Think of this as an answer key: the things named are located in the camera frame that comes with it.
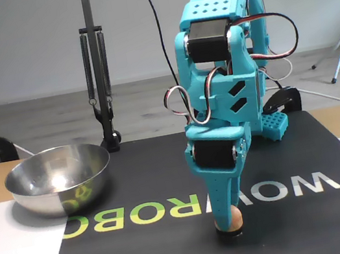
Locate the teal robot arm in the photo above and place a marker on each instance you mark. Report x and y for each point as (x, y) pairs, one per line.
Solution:
(211, 7)

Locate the teal moving gripper finger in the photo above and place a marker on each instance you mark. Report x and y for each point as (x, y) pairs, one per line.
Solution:
(220, 200)

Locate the orange wooden ball black base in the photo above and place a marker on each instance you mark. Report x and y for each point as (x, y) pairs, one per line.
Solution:
(237, 218)

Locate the black table clamp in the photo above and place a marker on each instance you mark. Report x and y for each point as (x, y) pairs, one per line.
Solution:
(286, 95)

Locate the white folding stand legs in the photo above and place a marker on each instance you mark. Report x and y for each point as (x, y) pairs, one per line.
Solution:
(339, 61)

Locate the teal fixed gripper finger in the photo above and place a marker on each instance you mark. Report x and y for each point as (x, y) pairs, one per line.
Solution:
(236, 187)

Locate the teal gripper body black servo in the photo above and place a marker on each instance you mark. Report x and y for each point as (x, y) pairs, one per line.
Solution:
(216, 156)

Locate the metal bowl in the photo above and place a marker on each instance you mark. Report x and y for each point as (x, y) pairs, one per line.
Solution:
(70, 197)

